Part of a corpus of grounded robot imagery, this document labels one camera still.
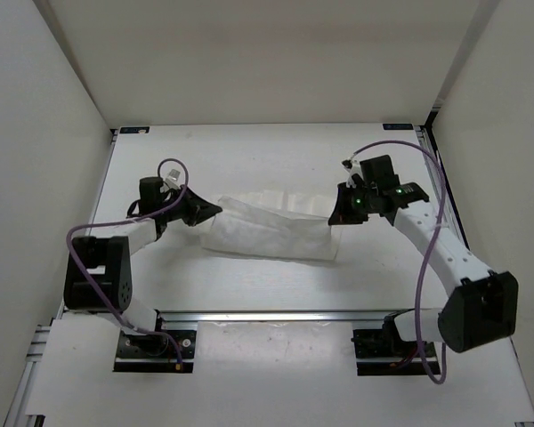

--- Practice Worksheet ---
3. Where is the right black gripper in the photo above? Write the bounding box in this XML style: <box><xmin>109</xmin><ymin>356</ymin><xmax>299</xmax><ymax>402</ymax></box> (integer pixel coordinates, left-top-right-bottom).
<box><xmin>328</xmin><ymin>182</ymin><xmax>377</xmax><ymax>225</ymax></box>

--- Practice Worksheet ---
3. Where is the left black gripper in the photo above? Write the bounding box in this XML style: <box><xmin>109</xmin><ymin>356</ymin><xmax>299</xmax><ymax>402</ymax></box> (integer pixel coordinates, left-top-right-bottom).
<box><xmin>158</xmin><ymin>185</ymin><xmax>221</xmax><ymax>227</ymax></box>

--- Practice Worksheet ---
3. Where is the white pleated skirt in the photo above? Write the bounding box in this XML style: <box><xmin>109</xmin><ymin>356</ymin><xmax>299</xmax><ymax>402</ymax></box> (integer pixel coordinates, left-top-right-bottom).
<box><xmin>198</xmin><ymin>190</ymin><xmax>341</xmax><ymax>262</ymax></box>

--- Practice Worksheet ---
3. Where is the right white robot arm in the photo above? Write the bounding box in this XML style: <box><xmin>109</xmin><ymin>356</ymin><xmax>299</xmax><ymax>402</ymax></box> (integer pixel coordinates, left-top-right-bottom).
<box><xmin>328</xmin><ymin>182</ymin><xmax>519</xmax><ymax>356</ymax></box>

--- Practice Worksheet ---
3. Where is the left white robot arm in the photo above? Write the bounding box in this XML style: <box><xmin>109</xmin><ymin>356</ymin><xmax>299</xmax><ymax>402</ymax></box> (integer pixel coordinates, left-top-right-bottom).
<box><xmin>63</xmin><ymin>177</ymin><xmax>223</xmax><ymax>356</ymax></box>

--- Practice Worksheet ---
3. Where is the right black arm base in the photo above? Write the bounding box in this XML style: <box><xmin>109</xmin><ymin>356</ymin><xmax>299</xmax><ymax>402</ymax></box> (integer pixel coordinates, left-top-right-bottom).
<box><xmin>351</xmin><ymin>313</ymin><xmax>426</xmax><ymax>376</ymax></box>

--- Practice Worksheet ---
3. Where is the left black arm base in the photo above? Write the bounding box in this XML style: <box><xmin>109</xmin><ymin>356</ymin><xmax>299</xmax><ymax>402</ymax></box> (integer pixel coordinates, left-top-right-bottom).
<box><xmin>113</xmin><ymin>329</ymin><xmax>197</xmax><ymax>374</ymax></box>

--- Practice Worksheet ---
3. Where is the right blue corner label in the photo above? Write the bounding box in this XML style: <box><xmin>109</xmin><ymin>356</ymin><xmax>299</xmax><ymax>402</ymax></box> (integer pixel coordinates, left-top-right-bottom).
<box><xmin>383</xmin><ymin>123</ymin><xmax>414</xmax><ymax>131</ymax></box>

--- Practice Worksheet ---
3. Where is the blue corner label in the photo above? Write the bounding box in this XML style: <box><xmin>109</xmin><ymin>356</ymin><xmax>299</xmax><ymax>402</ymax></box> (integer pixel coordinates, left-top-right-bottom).
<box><xmin>119</xmin><ymin>126</ymin><xmax>150</xmax><ymax>134</ymax></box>
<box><xmin>383</xmin><ymin>123</ymin><xmax>414</xmax><ymax>131</ymax></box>

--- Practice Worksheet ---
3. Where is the left blue corner label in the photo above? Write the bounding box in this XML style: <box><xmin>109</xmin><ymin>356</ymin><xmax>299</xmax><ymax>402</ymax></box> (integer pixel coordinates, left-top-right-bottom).
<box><xmin>119</xmin><ymin>126</ymin><xmax>150</xmax><ymax>134</ymax></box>

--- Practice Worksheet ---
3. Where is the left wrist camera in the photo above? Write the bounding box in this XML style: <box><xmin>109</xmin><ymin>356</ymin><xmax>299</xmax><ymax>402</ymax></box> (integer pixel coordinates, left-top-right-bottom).
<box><xmin>138</xmin><ymin>176</ymin><xmax>166</xmax><ymax>215</ymax></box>

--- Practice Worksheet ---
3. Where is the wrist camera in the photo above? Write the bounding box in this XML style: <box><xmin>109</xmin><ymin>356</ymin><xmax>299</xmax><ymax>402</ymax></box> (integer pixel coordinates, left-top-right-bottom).
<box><xmin>360</xmin><ymin>155</ymin><xmax>400</xmax><ymax>191</ymax></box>
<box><xmin>138</xmin><ymin>176</ymin><xmax>166</xmax><ymax>215</ymax></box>

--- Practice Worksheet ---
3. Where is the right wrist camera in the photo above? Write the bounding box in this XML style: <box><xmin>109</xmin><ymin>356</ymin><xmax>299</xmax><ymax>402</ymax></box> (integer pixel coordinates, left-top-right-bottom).
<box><xmin>360</xmin><ymin>155</ymin><xmax>400</xmax><ymax>191</ymax></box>

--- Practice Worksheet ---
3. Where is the right aluminium frame rail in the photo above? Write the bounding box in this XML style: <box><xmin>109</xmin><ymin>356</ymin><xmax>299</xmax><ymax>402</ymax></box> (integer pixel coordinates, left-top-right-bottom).
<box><xmin>416</xmin><ymin>126</ymin><xmax>495</xmax><ymax>321</ymax></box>

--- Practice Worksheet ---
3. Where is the aluminium frame rail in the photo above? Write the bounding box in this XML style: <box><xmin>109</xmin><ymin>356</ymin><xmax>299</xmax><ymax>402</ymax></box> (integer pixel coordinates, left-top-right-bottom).
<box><xmin>416</xmin><ymin>126</ymin><xmax>495</xmax><ymax>321</ymax></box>
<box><xmin>2</xmin><ymin>128</ymin><xmax>119</xmax><ymax>427</ymax></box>

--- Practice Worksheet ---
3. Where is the aluminium table edge rail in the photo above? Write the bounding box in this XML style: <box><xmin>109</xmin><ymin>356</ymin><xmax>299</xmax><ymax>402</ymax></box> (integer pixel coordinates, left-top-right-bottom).
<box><xmin>161</xmin><ymin>309</ymin><xmax>396</xmax><ymax>323</ymax></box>

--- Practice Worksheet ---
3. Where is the left aluminium frame rail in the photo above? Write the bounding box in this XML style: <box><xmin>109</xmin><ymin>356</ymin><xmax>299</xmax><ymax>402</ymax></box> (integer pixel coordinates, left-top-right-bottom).
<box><xmin>2</xmin><ymin>128</ymin><xmax>119</xmax><ymax>427</ymax></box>

